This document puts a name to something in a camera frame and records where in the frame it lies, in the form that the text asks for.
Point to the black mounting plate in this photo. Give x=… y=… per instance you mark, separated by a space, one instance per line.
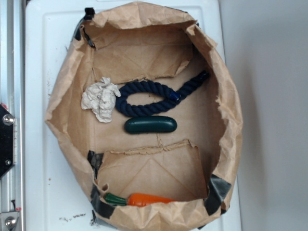
x=7 y=121

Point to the aluminium frame rail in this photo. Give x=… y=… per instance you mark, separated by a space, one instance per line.
x=12 y=69

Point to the orange toy carrot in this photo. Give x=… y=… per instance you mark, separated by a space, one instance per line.
x=136 y=199

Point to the dark green toy cucumber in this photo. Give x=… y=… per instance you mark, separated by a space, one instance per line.
x=150 y=124

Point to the crumpled white paper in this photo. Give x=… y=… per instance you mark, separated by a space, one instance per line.
x=101 y=97

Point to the brown paper bag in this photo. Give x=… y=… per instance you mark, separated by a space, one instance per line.
x=196 y=165

